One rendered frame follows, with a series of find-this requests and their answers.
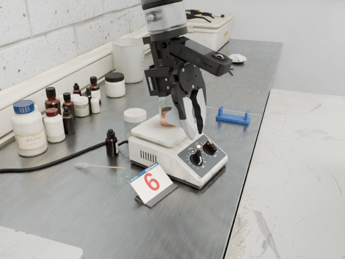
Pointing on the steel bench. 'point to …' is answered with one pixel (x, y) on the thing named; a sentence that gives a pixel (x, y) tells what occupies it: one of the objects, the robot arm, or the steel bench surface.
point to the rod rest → (233, 117)
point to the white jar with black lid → (115, 85)
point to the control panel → (185, 154)
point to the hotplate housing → (170, 160)
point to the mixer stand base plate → (34, 246)
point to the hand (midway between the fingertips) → (198, 130)
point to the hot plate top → (159, 132)
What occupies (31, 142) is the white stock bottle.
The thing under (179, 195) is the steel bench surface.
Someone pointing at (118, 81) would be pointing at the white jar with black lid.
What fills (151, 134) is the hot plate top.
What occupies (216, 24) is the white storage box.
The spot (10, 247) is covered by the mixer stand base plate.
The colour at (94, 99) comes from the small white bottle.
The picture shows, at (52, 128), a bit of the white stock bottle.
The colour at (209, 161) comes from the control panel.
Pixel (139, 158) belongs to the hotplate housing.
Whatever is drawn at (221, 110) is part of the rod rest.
